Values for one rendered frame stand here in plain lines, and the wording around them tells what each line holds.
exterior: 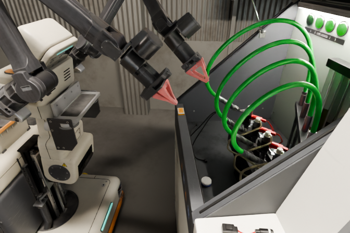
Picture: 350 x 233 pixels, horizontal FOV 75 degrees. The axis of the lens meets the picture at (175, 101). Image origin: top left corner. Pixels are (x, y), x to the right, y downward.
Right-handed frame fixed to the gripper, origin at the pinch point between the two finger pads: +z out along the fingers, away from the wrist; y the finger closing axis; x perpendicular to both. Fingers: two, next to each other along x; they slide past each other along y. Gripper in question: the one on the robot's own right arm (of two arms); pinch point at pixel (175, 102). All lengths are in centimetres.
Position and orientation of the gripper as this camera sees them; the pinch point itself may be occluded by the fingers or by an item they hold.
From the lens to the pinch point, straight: 68.9
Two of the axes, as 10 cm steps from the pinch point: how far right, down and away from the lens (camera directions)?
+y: 6.9, -5.6, -4.6
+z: 7.1, 6.7, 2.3
